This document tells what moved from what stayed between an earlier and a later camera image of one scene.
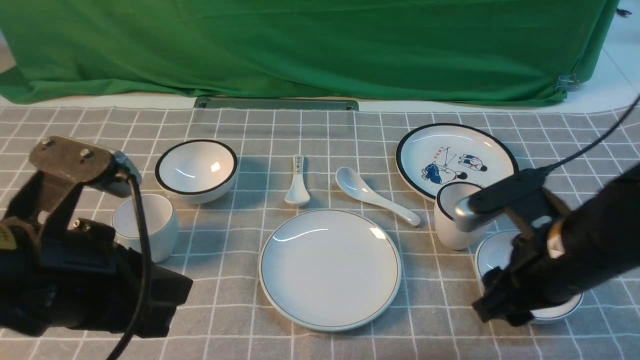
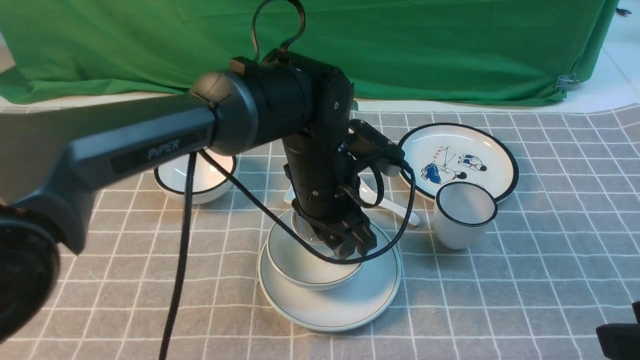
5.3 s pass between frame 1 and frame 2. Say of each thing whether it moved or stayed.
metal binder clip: stayed
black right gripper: moved
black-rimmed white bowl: stayed
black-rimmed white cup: stayed
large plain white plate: stayed
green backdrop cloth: stayed
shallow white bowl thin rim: moved
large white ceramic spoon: stayed
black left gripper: moved
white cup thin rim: moved
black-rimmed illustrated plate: stayed
